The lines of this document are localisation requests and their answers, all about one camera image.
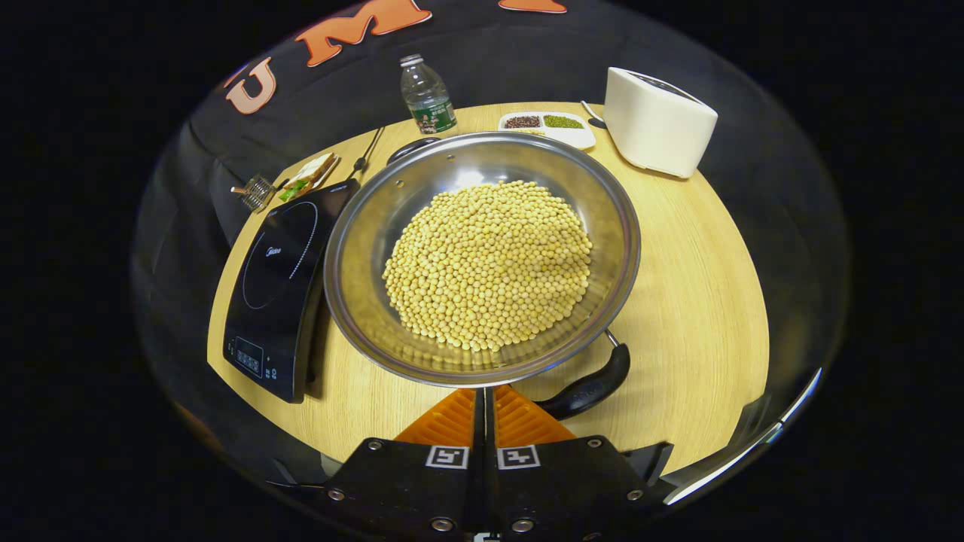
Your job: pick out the clear plastic water bottle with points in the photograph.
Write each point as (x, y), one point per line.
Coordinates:
(428, 98)

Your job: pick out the pile of green mung beans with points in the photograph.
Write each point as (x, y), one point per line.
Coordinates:
(563, 121)

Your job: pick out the black induction cooktop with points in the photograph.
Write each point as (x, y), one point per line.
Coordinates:
(279, 256)

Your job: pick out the pile of red beans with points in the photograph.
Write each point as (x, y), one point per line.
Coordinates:
(522, 122)

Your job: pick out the stainless steel pot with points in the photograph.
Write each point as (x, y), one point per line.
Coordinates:
(361, 248)

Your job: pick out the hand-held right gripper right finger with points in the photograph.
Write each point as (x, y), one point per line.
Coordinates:
(565, 482)

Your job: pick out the black backdrop cloth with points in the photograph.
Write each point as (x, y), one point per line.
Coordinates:
(527, 60)

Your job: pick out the white divided plate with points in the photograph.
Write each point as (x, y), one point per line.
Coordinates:
(572, 137)

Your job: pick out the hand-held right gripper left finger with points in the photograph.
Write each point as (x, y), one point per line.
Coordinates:
(410, 482)

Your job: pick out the sandwich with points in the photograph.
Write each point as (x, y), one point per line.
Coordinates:
(312, 173)

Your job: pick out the pile of yellow soybeans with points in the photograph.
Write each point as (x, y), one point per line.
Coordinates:
(489, 263)

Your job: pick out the white toaster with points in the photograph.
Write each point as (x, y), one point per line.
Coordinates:
(655, 128)

